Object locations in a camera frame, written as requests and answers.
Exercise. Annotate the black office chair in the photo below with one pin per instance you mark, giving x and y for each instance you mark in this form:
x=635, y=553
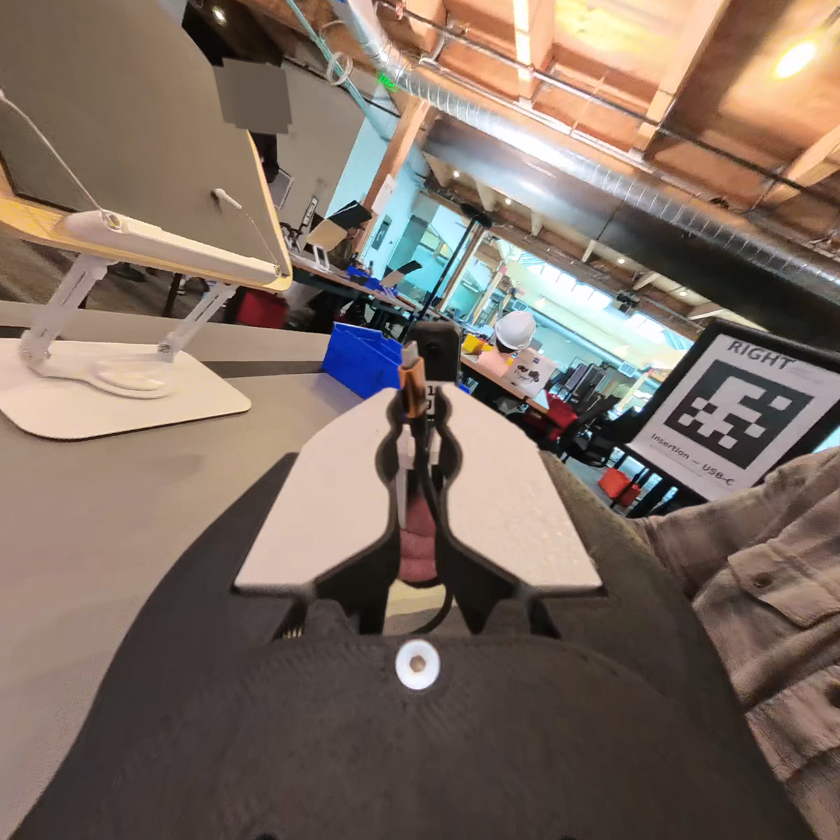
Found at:
x=590, y=433

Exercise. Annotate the white printed box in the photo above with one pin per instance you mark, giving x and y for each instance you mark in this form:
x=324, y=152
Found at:
x=525, y=374

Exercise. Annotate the white hard hat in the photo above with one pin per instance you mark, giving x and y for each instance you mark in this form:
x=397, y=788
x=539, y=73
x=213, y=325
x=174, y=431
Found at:
x=515, y=331

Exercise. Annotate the red crate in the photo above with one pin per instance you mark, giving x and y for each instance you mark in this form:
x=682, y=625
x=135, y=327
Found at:
x=259, y=308

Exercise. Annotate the silver ventilation duct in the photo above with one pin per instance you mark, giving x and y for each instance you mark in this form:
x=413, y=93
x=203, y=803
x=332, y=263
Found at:
x=656, y=216

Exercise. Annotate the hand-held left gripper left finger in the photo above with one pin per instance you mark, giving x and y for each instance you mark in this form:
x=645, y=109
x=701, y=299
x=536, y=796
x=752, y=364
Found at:
x=328, y=512

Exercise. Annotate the small tilted wooden board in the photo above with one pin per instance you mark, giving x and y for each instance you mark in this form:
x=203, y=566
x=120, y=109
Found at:
x=348, y=213

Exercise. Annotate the red floor box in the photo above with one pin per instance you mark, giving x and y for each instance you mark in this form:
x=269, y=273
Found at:
x=617, y=485

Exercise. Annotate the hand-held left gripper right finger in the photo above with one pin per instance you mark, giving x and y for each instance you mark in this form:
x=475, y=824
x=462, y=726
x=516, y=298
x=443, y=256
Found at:
x=512, y=512

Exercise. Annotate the ceiling lamp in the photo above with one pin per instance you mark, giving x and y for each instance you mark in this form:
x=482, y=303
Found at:
x=795, y=59

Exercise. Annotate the person's right hand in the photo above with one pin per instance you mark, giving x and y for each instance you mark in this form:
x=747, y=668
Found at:
x=417, y=551

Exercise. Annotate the blue storage bin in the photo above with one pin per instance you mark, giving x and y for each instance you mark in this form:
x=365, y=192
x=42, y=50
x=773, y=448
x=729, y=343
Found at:
x=361, y=361

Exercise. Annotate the yellow bin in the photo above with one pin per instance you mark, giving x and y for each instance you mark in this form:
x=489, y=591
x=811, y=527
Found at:
x=476, y=344

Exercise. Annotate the person's plaid shirt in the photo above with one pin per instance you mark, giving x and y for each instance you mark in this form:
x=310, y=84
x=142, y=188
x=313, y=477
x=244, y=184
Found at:
x=774, y=590

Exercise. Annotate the black white marker sign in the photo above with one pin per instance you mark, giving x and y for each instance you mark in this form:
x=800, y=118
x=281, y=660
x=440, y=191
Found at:
x=722, y=407

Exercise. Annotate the black tripod pole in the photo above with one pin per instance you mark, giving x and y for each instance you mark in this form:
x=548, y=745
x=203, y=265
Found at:
x=453, y=266

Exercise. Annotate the small blue bin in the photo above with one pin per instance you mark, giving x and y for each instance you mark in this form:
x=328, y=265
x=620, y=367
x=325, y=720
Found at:
x=364, y=279

